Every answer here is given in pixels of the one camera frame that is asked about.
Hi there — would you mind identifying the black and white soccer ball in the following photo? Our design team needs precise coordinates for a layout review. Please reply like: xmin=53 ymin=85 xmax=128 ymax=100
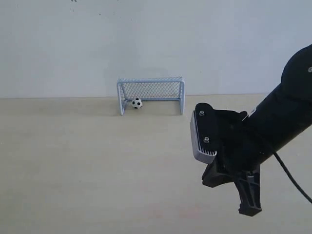
xmin=131 ymin=97 xmax=142 ymax=109

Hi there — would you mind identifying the small white soccer goal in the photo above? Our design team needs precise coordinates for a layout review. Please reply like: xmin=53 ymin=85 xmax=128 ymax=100
xmin=117 ymin=76 xmax=185 ymax=115

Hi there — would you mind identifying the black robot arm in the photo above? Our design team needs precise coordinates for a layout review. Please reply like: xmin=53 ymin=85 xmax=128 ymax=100
xmin=190 ymin=46 xmax=312 ymax=216

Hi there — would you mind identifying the black cable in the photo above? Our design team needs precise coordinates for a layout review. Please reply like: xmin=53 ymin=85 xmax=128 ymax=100
xmin=273 ymin=152 xmax=312 ymax=205

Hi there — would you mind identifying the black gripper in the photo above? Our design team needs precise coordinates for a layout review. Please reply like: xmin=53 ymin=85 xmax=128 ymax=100
xmin=195 ymin=102 xmax=271 ymax=215

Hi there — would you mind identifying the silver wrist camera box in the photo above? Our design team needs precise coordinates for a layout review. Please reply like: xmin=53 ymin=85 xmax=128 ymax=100
xmin=190 ymin=110 xmax=217 ymax=164

